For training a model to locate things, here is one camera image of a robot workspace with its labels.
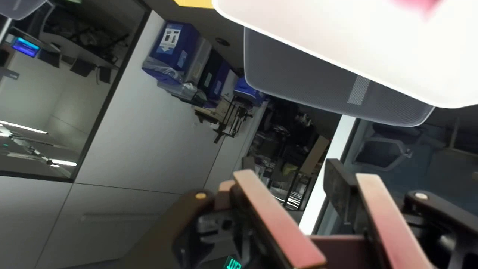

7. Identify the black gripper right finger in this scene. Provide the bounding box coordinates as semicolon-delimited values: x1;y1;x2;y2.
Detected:
354;172;436;269

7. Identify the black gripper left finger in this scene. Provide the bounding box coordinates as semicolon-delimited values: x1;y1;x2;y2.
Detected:
231;169;328;269

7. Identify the white plastic basket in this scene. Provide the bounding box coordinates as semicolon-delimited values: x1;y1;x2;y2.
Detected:
210;0;478;111

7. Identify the small blue box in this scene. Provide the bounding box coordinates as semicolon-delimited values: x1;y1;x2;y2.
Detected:
231;77;267;108

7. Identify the large blue box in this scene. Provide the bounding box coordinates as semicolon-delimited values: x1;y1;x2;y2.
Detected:
140;20;213;96

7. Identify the blue lit screen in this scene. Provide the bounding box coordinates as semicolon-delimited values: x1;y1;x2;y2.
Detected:
10;35;42;60

